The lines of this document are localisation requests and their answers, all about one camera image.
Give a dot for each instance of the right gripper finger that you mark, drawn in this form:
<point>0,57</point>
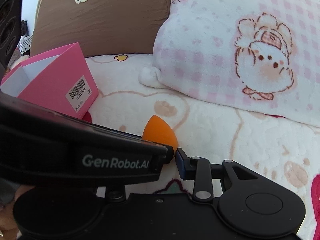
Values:
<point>197,169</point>

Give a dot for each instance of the orange makeup sponge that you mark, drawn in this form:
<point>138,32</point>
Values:
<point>158,131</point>

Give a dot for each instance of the person's left hand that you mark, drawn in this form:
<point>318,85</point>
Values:
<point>9,228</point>

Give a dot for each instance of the pink cardboard box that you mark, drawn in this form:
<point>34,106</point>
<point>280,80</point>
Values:
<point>59,80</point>

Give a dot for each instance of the white printed bed blanket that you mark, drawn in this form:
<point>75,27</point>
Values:
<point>284,151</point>

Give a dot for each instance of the cluttered bedside table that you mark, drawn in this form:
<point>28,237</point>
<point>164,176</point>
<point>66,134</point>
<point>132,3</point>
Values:
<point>24,44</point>

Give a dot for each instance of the pink checkered pillow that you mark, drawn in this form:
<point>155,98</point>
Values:
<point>256,55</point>

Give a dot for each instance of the brown embroidered pillow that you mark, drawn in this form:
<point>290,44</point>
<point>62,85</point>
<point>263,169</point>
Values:
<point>101,27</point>

